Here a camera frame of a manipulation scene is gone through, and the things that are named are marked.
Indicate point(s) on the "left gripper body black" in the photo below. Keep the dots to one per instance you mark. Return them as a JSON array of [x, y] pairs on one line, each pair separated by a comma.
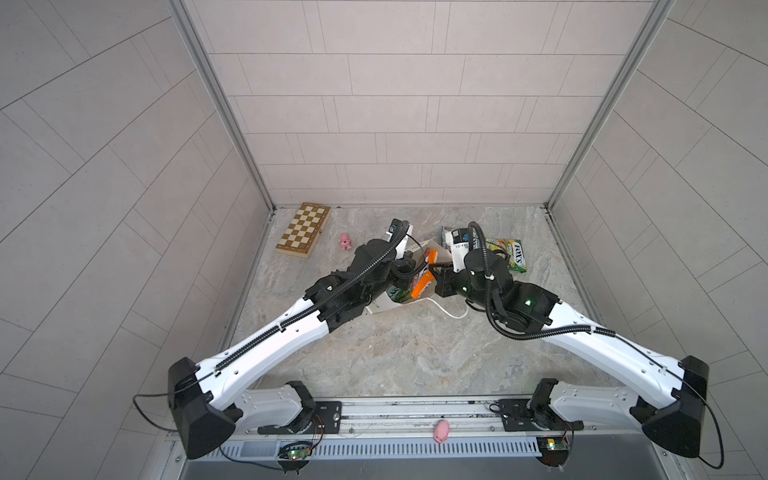
[[397, 277]]

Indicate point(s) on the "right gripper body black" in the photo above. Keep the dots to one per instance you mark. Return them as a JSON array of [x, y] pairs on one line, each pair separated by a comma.
[[462, 283]]

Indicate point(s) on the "white paper bag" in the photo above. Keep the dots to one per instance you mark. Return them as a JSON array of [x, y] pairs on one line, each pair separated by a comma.
[[452, 310]]

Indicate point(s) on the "yellow green candy bag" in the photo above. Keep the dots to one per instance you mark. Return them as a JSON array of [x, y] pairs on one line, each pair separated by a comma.
[[511, 250]]

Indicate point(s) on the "orange candy bag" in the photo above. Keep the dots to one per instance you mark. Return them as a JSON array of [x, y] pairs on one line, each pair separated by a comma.
[[425, 277]]

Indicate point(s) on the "teal mint candy bag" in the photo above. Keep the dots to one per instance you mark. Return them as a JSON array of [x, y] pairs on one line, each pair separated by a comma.
[[446, 237]]

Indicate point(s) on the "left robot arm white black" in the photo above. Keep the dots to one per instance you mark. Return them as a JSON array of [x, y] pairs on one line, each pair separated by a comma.
[[209, 400]]

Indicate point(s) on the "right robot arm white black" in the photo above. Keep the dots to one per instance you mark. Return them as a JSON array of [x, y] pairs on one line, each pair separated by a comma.
[[662, 396]]

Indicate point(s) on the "small pink toy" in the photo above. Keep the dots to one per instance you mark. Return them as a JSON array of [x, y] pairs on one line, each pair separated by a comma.
[[345, 242]]

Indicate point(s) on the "wooden chessboard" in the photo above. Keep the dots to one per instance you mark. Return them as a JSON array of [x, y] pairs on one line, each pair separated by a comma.
[[300, 237]]

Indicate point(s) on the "right circuit board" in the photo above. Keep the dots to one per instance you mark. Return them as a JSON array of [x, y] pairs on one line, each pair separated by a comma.
[[554, 451]]

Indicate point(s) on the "circuit board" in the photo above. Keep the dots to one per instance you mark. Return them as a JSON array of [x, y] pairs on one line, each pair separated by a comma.
[[554, 451], [293, 457]]

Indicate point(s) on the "left circuit board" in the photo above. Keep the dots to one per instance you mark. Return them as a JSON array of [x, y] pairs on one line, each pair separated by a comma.
[[293, 457]]

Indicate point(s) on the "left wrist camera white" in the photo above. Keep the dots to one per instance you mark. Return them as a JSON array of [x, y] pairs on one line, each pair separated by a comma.
[[398, 233]]

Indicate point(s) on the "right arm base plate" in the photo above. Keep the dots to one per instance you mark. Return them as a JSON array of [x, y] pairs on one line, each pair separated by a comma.
[[517, 416]]

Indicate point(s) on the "pink eraser on rail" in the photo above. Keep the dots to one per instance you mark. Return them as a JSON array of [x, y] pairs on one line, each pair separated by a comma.
[[441, 431]]

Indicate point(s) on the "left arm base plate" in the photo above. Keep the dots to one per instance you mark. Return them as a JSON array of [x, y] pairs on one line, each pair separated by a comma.
[[325, 416]]

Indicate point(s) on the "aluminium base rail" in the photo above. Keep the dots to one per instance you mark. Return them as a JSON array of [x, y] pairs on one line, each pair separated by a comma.
[[401, 428]]

